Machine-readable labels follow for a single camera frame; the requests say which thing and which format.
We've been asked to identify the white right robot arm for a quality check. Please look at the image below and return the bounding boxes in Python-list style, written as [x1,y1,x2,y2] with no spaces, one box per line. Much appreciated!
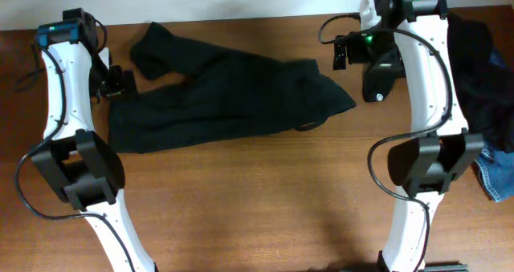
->
[332,0,484,271]

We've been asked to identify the black metal rail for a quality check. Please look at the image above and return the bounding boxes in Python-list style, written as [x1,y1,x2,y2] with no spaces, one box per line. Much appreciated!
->
[422,262,469,272]

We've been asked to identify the blue denim jeans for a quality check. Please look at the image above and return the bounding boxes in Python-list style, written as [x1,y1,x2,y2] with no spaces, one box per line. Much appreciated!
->
[475,142,513,203]

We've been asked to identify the black pants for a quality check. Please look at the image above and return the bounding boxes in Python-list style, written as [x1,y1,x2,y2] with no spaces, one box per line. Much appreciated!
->
[108,22,357,154]

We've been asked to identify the black garment pile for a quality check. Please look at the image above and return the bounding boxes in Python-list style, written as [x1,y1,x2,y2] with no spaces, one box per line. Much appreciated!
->
[448,14,513,153]

